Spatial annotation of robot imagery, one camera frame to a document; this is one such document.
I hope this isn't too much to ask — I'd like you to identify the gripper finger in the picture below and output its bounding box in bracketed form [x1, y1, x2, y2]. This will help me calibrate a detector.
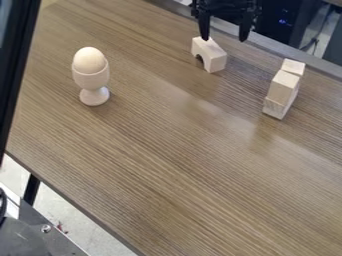
[237, 10, 254, 43]
[196, 9, 213, 42]

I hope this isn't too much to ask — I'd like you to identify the small wooden cube block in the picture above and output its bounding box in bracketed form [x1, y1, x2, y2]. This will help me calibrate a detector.
[279, 58, 308, 78]

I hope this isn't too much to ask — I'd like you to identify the black table leg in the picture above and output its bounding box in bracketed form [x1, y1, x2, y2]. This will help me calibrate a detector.
[21, 173, 43, 207]

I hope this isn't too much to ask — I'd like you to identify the black frame post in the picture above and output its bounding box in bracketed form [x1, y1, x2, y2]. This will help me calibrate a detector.
[0, 0, 45, 166]

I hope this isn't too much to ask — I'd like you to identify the wooden egg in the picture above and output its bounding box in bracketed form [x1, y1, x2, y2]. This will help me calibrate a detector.
[72, 46, 109, 75]

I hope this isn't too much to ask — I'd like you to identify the grey metal base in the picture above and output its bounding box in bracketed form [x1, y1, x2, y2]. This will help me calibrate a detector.
[0, 199, 91, 256]

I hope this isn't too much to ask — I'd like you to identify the black computer case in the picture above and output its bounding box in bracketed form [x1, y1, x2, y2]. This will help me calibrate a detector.
[255, 0, 324, 48]

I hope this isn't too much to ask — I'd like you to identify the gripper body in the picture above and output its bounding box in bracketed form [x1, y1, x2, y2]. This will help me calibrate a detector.
[189, 0, 265, 18]

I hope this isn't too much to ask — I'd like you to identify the tall wooden block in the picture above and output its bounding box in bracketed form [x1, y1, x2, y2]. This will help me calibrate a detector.
[265, 69, 302, 106]

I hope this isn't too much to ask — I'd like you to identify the wooden arch block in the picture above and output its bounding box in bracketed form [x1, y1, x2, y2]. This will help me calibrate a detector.
[189, 36, 229, 74]

